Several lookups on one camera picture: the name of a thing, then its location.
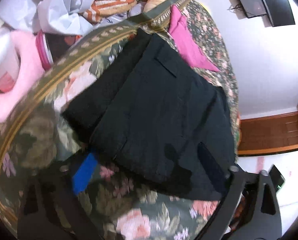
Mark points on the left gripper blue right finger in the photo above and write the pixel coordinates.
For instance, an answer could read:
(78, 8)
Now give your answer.
(211, 178)

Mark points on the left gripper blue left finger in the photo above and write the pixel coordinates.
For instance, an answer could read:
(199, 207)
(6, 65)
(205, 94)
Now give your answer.
(82, 171)

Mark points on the black pants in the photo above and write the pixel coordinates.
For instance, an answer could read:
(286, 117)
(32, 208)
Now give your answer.
(148, 112)

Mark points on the floral green bedspread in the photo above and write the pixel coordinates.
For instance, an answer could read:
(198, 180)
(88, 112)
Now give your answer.
(36, 136)

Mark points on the white pump lotion bottle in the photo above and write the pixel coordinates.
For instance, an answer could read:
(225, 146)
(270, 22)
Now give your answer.
(9, 61)

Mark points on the pink folded garment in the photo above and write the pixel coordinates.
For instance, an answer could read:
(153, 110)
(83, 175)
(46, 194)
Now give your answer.
(187, 48)

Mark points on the white crumpled cloth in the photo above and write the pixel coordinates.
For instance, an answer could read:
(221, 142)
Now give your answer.
(62, 17)

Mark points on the striped orange white blanket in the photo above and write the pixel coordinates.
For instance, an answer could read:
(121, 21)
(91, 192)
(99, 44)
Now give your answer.
(104, 8)

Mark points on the pink plush ring cushion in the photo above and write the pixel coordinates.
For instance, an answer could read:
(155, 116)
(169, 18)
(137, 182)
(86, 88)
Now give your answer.
(20, 68)

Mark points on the small wall monitor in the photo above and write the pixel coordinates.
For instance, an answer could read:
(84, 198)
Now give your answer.
(252, 8)

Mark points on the black wall television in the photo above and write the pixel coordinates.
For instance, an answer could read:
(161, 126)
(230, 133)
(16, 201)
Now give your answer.
(279, 12)

